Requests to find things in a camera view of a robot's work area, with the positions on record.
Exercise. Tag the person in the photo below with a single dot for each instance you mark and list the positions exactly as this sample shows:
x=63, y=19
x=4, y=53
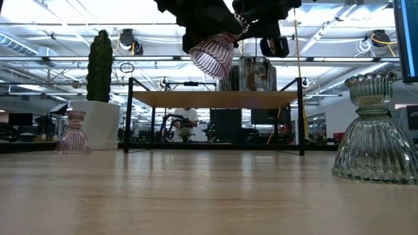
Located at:
x=186, y=115

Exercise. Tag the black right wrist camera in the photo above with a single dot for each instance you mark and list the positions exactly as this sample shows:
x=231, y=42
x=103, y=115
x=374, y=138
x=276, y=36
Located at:
x=274, y=47

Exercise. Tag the small potted plant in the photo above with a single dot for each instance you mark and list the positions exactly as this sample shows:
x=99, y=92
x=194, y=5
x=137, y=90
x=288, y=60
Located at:
x=185, y=133

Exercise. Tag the dark wide screen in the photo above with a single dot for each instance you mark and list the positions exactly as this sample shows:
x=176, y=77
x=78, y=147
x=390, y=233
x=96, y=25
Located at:
x=267, y=116

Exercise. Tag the wooden shelf with black legs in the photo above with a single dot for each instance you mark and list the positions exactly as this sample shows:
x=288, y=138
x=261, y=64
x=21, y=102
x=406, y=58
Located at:
x=215, y=99

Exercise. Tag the silver air duct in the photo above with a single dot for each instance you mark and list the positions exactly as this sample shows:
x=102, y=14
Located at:
x=359, y=76
x=16, y=45

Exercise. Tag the red box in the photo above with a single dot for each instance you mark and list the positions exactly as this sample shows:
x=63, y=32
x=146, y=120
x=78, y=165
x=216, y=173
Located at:
x=339, y=136

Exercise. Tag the green cactus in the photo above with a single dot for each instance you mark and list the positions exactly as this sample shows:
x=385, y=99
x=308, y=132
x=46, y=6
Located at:
x=99, y=65

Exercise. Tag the dark framed screen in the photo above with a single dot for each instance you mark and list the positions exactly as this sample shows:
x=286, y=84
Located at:
x=412, y=117

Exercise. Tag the long ceiling light bar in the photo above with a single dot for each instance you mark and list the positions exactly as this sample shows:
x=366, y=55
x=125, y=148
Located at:
x=98, y=59

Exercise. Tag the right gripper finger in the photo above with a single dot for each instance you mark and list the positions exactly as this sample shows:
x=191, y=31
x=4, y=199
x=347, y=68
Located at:
x=251, y=14

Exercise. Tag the white plant pot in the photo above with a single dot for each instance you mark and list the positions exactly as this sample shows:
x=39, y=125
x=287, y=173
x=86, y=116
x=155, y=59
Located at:
x=96, y=125

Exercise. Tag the floral print candle tin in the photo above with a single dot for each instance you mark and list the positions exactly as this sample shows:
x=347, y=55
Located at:
x=230, y=80
x=258, y=75
x=274, y=78

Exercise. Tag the black aluminium table frame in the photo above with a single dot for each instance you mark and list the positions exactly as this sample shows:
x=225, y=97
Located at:
x=39, y=147

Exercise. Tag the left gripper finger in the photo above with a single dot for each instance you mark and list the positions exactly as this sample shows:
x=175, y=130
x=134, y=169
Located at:
x=230, y=24

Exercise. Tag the pink ribbed glass candle holder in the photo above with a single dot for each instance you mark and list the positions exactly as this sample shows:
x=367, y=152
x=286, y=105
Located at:
x=214, y=55
x=73, y=140

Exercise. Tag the black computer monitor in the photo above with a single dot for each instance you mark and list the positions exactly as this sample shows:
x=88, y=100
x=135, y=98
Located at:
x=406, y=39

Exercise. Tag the dark cabinet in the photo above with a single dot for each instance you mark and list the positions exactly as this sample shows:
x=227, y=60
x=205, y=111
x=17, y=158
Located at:
x=225, y=125

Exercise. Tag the dark small screen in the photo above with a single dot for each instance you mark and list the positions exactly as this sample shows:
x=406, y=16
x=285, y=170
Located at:
x=20, y=119

